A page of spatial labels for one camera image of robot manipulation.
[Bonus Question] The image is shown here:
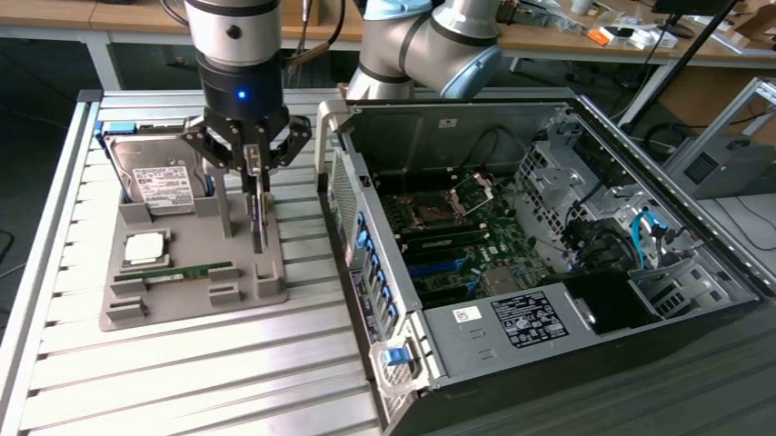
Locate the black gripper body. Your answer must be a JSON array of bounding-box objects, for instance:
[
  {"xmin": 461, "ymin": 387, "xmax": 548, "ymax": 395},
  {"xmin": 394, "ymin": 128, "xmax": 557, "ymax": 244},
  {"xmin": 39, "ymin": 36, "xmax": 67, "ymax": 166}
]
[{"xmin": 194, "ymin": 54, "xmax": 292, "ymax": 147}]

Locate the graphics card with metal bracket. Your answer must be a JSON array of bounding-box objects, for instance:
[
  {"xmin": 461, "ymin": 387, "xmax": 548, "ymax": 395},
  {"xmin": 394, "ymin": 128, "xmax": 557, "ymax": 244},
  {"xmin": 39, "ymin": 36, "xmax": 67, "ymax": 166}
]
[{"xmin": 242, "ymin": 144, "xmax": 274, "ymax": 255}]

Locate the hard disk in blue carrier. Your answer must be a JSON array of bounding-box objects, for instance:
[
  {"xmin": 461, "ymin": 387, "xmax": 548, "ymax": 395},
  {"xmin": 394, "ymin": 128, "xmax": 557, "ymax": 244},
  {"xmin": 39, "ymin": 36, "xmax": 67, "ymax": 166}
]
[{"xmin": 95, "ymin": 118, "xmax": 211, "ymax": 217}]

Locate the silver CPU chip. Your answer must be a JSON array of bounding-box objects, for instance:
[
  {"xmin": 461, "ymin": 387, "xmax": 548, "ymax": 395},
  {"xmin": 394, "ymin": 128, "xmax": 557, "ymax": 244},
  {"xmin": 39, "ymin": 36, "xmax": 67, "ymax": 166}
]
[{"xmin": 123, "ymin": 234, "xmax": 169, "ymax": 267}]

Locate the CPU socket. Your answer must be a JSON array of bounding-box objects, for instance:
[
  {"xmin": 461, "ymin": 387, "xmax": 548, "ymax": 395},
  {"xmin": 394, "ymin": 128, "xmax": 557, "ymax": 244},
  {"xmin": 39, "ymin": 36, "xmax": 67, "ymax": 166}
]
[{"xmin": 412, "ymin": 193, "xmax": 468, "ymax": 226}]

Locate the green RAM stick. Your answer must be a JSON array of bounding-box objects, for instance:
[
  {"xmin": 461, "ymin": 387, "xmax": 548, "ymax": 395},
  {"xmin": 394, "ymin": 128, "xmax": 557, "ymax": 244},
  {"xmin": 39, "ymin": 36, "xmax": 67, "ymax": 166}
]
[{"xmin": 113, "ymin": 261, "xmax": 235, "ymax": 284}]

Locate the metal socket cover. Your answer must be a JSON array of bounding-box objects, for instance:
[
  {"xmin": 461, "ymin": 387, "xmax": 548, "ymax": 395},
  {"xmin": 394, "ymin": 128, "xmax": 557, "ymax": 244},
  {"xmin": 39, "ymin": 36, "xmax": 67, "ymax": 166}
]
[{"xmin": 448, "ymin": 172, "xmax": 505, "ymax": 214}]

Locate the black RAM stick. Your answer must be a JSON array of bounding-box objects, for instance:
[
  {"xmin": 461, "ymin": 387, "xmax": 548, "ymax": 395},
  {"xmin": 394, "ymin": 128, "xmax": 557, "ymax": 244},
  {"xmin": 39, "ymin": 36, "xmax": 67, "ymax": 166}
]
[{"xmin": 400, "ymin": 226, "xmax": 491, "ymax": 255}]

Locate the wooden desk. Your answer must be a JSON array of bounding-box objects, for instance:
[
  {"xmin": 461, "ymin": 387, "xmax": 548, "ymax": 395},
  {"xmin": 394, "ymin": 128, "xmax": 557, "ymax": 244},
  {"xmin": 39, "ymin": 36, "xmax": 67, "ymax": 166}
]
[
  {"xmin": 0, "ymin": 0, "xmax": 365, "ymax": 90},
  {"xmin": 500, "ymin": 0, "xmax": 776, "ymax": 133}
]

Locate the grey parts rack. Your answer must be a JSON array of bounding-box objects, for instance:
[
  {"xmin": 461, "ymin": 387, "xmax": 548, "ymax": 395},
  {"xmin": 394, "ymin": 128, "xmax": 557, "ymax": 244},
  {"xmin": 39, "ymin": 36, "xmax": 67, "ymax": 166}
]
[{"xmin": 99, "ymin": 152, "xmax": 292, "ymax": 332}]

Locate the blue expansion slot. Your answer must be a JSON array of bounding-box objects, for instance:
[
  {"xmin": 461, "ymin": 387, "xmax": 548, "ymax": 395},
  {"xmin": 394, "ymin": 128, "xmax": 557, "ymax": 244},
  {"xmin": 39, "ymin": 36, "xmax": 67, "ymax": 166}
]
[{"xmin": 406, "ymin": 259, "xmax": 466, "ymax": 278}]

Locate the open PC case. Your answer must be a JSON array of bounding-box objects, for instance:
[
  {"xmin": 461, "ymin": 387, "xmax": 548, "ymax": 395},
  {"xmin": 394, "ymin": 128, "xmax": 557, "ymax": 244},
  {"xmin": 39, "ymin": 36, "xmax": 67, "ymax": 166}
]
[{"xmin": 314, "ymin": 88, "xmax": 776, "ymax": 436}]

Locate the green motherboard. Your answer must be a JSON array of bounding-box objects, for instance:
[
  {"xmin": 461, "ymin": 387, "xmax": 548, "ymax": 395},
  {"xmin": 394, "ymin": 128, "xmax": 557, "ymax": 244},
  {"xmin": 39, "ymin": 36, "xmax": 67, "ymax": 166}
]
[{"xmin": 376, "ymin": 167, "xmax": 565, "ymax": 310}]

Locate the silver chipset heatsink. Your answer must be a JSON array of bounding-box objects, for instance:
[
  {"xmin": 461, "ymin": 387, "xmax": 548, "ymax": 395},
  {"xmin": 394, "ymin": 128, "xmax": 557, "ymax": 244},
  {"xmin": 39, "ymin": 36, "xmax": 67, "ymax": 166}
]
[{"xmin": 481, "ymin": 267, "xmax": 529, "ymax": 294}]

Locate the grey power supply unit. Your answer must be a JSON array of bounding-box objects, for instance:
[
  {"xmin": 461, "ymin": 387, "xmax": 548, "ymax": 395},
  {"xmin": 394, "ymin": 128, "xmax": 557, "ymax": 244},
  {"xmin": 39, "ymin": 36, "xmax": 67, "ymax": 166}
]
[{"xmin": 421, "ymin": 281, "xmax": 601, "ymax": 381}]

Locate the white flat device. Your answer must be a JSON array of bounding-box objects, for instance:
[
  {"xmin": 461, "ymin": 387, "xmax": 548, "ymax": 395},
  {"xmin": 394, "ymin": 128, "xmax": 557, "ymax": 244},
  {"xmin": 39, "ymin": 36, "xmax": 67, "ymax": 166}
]
[{"xmin": 627, "ymin": 29, "xmax": 679, "ymax": 50}]

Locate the black monitor with stand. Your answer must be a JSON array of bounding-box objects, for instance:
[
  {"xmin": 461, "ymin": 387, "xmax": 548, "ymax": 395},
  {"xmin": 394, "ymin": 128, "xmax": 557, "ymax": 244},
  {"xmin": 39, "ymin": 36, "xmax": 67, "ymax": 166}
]
[{"xmin": 651, "ymin": 0, "xmax": 739, "ymax": 40}]

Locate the black stand pole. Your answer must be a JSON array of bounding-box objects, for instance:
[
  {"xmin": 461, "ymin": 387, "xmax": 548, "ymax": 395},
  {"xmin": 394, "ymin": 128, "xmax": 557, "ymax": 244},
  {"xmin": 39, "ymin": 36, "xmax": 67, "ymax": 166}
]
[{"xmin": 617, "ymin": 0, "xmax": 743, "ymax": 131}]

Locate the metal disk bay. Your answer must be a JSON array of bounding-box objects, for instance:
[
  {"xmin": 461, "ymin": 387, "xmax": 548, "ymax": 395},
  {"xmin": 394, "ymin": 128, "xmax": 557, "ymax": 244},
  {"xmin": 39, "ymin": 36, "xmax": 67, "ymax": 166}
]
[{"xmin": 627, "ymin": 253, "xmax": 759, "ymax": 322}]

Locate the grey computer tower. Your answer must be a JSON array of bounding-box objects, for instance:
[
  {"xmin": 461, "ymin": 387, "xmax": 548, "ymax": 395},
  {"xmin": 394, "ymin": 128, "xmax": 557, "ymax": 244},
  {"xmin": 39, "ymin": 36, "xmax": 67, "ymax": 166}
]
[{"xmin": 664, "ymin": 131, "xmax": 776, "ymax": 201}]

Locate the open brown cardboard box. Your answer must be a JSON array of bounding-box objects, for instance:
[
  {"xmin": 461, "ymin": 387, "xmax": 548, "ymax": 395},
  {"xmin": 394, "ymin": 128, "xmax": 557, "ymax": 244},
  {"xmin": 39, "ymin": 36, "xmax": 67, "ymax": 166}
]
[{"xmin": 731, "ymin": 0, "xmax": 776, "ymax": 51}]

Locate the metal box with wires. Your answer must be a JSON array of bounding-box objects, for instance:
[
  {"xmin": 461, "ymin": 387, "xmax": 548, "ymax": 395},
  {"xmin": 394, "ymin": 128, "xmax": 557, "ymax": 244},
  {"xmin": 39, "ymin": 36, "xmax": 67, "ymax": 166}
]
[{"xmin": 501, "ymin": 0, "xmax": 551, "ymax": 26}]

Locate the black cable bundle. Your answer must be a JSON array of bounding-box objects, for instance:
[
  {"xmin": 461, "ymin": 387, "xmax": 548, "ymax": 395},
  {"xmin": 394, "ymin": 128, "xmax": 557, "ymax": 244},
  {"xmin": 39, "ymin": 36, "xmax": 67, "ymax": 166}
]
[{"xmin": 563, "ymin": 217, "xmax": 632, "ymax": 273}]

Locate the blue wire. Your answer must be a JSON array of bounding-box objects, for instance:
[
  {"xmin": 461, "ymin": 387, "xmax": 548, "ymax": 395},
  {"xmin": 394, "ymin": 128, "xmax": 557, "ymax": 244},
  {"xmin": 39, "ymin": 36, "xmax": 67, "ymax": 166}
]
[{"xmin": 628, "ymin": 206, "xmax": 668, "ymax": 272}]

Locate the aluminium profile frame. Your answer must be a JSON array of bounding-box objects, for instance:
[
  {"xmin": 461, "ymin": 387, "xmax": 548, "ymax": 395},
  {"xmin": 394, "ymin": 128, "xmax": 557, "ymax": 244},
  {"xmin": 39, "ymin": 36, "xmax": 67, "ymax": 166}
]
[{"xmin": 696, "ymin": 75, "xmax": 776, "ymax": 151}]

